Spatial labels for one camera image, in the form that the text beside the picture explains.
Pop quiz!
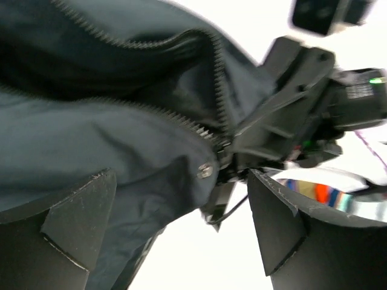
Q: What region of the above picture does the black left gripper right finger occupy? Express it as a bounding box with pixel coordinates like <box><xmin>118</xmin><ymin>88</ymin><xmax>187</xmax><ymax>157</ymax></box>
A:
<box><xmin>247</xmin><ymin>170</ymin><xmax>386</xmax><ymax>290</ymax></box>

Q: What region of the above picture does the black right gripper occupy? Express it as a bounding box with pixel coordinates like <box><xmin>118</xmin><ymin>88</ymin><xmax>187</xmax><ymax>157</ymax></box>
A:
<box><xmin>232</xmin><ymin>36</ymin><xmax>386</xmax><ymax>169</ymax></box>

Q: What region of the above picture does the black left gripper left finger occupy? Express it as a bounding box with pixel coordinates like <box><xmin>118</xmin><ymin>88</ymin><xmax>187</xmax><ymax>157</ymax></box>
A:
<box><xmin>1</xmin><ymin>169</ymin><xmax>117</xmax><ymax>290</ymax></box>

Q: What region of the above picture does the grey gradient zip jacket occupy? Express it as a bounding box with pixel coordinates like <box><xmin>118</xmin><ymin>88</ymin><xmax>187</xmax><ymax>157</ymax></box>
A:
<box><xmin>1</xmin><ymin>1</ymin><xmax>275</xmax><ymax>289</ymax></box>

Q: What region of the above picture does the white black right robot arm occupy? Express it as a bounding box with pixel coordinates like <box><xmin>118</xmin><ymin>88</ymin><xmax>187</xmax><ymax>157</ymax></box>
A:
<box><xmin>232</xmin><ymin>37</ymin><xmax>386</xmax><ymax>191</ymax></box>

